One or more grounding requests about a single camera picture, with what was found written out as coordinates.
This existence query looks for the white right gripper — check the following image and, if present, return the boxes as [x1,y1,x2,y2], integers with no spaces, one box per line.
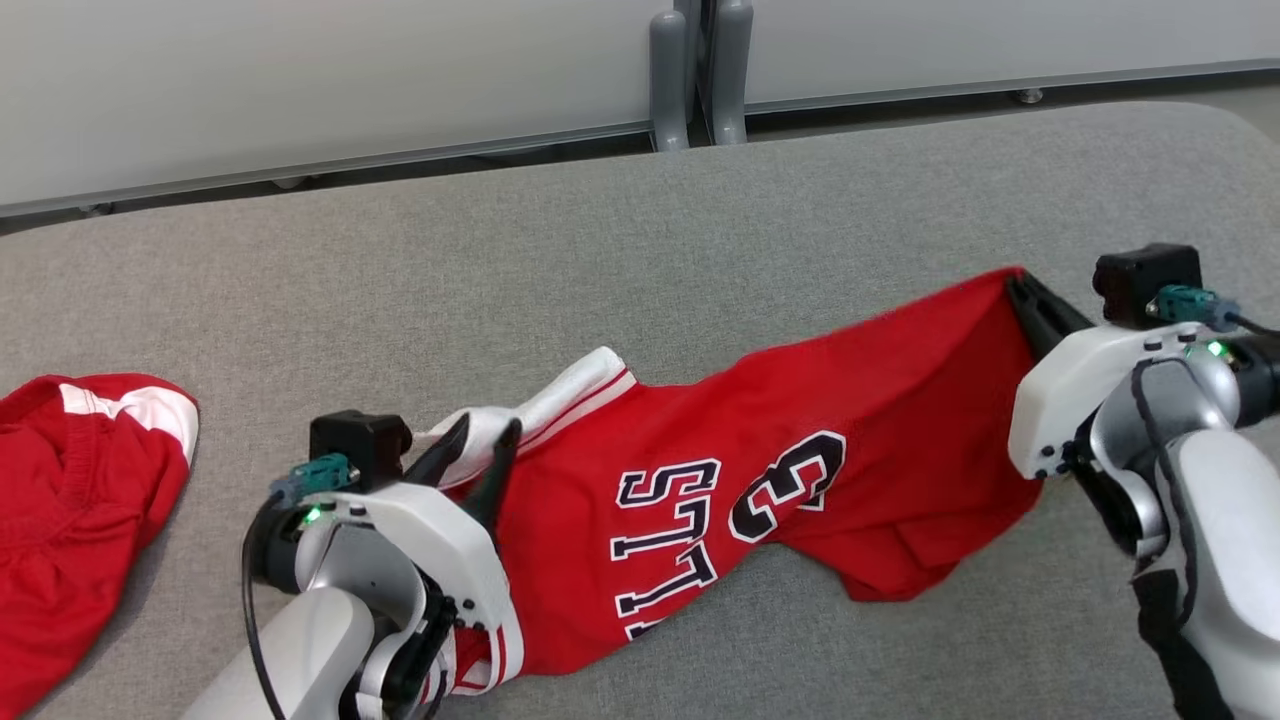
[1008,272,1243,482]

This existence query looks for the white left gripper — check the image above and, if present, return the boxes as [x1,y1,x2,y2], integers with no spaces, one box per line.
[320,412,525,693]

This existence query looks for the red basketball jersey white sleeves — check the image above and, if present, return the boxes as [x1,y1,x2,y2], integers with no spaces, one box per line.
[410,265,1046,696]

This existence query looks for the red shorts white side panels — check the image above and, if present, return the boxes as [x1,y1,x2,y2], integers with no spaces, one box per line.
[0,374,200,720]

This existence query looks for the grey partition panel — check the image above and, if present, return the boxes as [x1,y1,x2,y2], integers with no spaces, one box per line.
[0,0,691,219]
[745,0,1280,113]

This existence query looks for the right camera cable teal plug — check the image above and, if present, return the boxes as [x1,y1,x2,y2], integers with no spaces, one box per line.
[1147,285,1280,338]

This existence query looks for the black right arm cable sleeve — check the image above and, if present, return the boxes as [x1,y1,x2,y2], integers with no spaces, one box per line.
[1135,560,1241,720]

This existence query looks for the grey rounded partition post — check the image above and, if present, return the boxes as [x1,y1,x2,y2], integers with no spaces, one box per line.
[711,0,754,147]
[649,10,692,153]

